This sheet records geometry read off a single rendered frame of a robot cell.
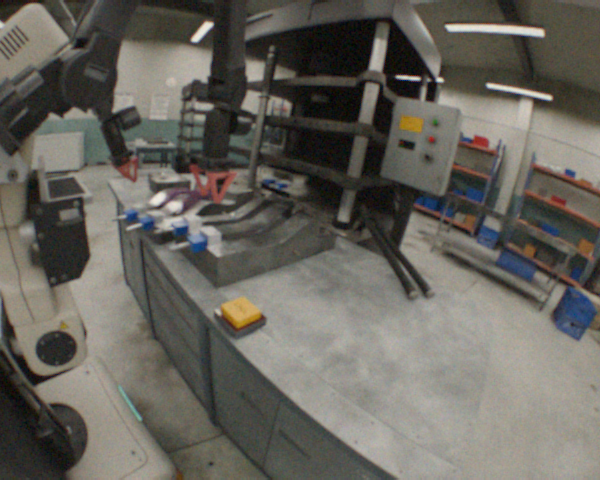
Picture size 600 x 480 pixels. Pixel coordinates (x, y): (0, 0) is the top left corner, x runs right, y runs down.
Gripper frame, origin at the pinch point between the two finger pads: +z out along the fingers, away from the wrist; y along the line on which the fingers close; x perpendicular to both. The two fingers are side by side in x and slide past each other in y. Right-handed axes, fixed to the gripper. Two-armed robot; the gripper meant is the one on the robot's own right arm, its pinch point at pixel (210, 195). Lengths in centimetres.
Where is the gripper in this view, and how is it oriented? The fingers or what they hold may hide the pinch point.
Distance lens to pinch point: 62.5
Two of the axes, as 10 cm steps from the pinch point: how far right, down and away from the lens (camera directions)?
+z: -1.6, 9.1, 3.9
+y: -7.3, -3.7, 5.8
